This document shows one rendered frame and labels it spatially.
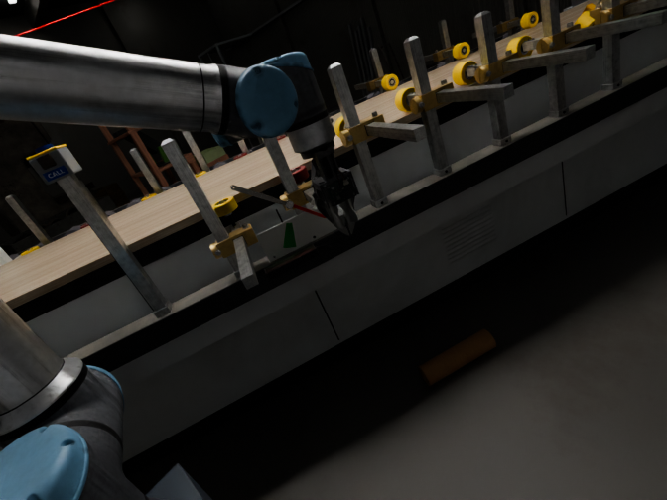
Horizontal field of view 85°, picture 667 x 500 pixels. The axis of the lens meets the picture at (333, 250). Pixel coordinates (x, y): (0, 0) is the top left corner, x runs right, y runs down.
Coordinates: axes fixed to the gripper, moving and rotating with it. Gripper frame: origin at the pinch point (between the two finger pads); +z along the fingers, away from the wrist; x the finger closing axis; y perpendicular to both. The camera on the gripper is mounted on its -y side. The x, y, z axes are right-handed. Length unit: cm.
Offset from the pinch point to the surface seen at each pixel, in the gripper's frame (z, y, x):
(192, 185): -18.9, -31.6, -29.1
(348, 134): -13.7, -31.4, 17.8
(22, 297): -8, -48, -92
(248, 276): 0.8, -2.8, -24.7
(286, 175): -10.5, -31.9, -4.2
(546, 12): -22, -34, 94
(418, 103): -13, -31, 42
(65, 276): -8, -48, -78
